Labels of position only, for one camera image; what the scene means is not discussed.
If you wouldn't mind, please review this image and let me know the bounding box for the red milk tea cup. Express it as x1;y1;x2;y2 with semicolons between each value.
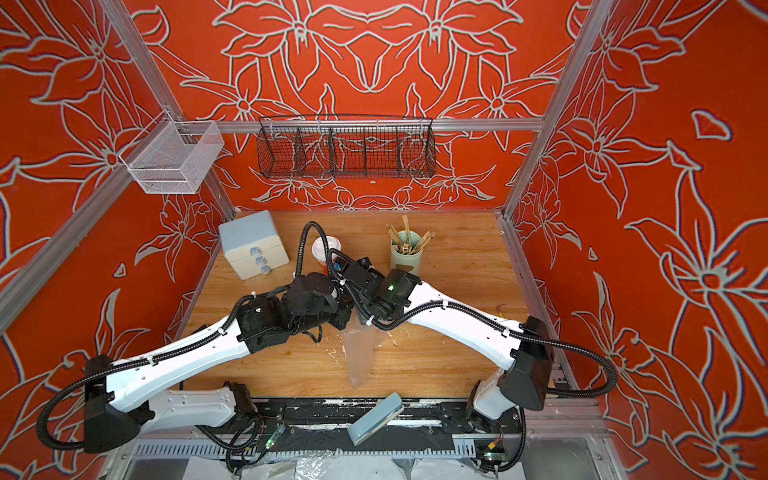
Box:
311;236;342;274

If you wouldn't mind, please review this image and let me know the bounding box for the clear plastic carrier bag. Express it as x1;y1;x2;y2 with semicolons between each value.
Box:
341;319;386;390

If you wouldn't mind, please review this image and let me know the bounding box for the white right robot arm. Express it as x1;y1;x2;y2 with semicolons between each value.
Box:
328;249;618;420

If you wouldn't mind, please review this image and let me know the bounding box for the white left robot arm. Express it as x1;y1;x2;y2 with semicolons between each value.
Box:
35;221;354;453

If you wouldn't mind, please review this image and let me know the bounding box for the wooden stir sticks bundle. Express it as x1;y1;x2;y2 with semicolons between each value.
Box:
385;215;436;256

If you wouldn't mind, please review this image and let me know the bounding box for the mint green tin canister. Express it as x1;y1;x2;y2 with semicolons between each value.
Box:
390;230;423;276

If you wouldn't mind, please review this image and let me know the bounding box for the white mini drawer box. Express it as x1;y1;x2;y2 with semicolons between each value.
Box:
218;211;289;280

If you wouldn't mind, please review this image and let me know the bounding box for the light blue foot pedal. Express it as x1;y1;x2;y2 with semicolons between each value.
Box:
347;393;404;446

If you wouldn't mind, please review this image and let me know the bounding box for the black wire wall basket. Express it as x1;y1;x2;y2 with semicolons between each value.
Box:
256;115;437;180

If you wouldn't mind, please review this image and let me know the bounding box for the white wire mesh basket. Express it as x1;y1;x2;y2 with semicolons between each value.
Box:
120;110;224;195

